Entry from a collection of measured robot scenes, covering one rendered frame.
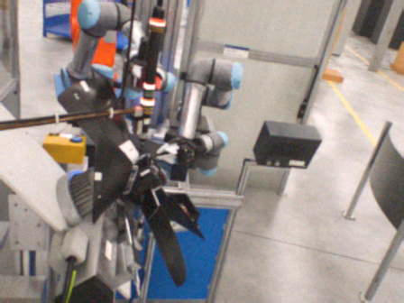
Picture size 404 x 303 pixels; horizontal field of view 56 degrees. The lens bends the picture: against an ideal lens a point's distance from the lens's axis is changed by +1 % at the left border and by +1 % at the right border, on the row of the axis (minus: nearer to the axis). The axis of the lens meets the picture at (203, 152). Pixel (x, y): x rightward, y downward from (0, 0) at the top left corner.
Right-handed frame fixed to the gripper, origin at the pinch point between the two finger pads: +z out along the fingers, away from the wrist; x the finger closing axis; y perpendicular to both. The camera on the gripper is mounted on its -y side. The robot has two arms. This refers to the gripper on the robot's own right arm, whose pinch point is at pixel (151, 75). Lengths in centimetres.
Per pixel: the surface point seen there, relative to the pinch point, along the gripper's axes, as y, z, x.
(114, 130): 18.6, 0.5, 9.5
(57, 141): 43, -40, 26
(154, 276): 120, -34, -24
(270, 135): 28, -20, -62
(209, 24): 6, -169, -82
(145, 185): 30.9, 13.8, 0.8
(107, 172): 17.5, 28.3, 14.9
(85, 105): 11.7, -1.5, 18.6
